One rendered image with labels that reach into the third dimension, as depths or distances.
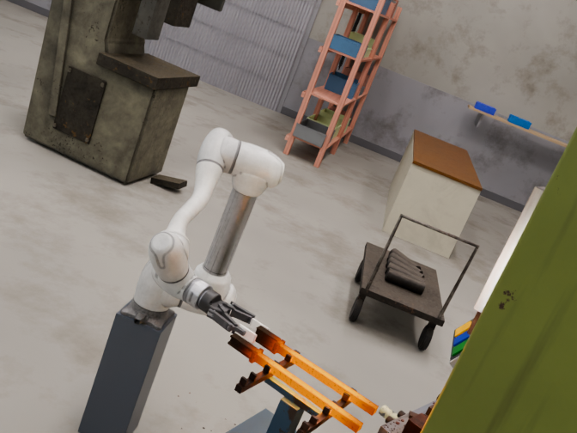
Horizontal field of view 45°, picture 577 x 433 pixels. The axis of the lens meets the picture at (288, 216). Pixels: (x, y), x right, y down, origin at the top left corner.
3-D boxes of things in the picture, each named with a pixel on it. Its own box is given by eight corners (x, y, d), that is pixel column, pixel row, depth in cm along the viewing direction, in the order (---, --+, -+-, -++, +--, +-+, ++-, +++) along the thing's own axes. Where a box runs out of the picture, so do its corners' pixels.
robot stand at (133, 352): (76, 431, 301) (116, 313, 283) (98, 407, 320) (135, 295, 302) (118, 451, 299) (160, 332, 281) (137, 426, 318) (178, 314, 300)
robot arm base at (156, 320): (114, 316, 280) (118, 304, 278) (136, 296, 301) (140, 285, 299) (155, 335, 278) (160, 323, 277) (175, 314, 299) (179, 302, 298)
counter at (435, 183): (381, 231, 745) (413, 160, 721) (390, 184, 970) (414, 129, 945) (448, 259, 740) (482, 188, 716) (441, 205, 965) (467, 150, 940)
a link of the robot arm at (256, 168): (179, 294, 299) (227, 307, 303) (174, 315, 285) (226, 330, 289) (238, 132, 268) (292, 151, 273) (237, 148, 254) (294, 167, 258)
